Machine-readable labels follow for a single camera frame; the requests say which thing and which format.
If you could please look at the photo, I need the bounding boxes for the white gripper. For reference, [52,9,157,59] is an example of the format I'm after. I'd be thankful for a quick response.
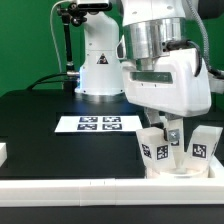
[120,48,212,142]

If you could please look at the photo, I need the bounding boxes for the white round stool seat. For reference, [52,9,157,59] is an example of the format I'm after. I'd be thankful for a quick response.
[145,168,209,179]

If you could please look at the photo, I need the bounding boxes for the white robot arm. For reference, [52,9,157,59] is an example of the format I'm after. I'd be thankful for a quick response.
[77,0,222,125]

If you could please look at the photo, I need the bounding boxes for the white marker sheet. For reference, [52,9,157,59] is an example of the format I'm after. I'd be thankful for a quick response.
[55,115,142,133]

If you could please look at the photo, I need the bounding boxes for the white U-shaped fence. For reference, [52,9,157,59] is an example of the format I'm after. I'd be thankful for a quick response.
[0,138,224,207]

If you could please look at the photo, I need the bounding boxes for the black cable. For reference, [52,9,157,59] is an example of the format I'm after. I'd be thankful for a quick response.
[26,73,79,91]

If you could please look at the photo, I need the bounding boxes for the black camera stand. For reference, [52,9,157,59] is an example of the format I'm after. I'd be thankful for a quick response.
[57,3,87,95]

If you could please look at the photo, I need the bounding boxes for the white cable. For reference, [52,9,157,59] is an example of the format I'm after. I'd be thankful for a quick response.
[49,0,73,74]

